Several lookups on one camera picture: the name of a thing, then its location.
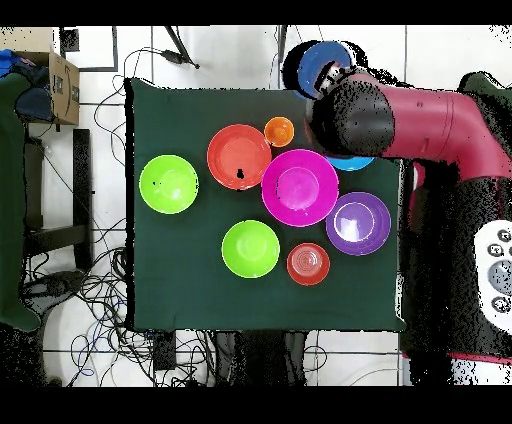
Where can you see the purple plastic bowl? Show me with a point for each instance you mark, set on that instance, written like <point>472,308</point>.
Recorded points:
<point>358,223</point>

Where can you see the small dark blue bowl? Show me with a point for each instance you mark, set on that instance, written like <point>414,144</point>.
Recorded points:
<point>312,66</point>

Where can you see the large orange-red plastic bowl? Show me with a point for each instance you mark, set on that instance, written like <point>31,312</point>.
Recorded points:
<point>239,154</point>

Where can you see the cardboard box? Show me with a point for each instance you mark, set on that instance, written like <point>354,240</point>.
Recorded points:
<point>64,92</point>

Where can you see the black tripod leg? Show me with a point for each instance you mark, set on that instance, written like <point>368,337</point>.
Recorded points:
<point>282,40</point>
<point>178,56</point>

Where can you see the green plastic bowl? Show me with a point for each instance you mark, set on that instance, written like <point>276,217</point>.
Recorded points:
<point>251,248</point>
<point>168,184</point>

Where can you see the black table leg frame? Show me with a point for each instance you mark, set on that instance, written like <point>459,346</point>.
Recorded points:
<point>82,192</point>

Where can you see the bright blue cloth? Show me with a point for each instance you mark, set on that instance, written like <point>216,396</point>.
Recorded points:
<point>8,62</point>

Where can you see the dark green tablecloth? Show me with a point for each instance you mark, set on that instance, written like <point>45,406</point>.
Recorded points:
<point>200,296</point>

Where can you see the dark blue bag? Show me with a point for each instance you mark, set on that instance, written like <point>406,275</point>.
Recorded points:
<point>34,104</point>

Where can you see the light blue plastic bowl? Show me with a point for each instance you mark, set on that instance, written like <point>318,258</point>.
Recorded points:
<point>350,163</point>

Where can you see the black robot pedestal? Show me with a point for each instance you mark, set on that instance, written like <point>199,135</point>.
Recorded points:
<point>260,356</point>

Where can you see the small ribbed orange-red bowl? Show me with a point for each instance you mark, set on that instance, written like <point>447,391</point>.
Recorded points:
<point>308,264</point>

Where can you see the green cloth covered side table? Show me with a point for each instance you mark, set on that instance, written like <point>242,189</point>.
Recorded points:
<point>10,200</point>
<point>486,84</point>

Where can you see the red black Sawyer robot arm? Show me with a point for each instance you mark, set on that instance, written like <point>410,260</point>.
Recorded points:
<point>432,124</point>

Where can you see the black metal floor frame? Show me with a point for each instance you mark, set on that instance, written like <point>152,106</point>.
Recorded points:
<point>115,48</point>

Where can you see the black power adapter box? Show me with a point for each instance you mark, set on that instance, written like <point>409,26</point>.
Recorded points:
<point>164,350</point>

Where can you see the pink plastic bowl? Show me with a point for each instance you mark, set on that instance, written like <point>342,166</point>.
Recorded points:
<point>300,188</point>

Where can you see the orange plastic cup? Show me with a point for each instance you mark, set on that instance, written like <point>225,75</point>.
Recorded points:
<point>278,131</point>

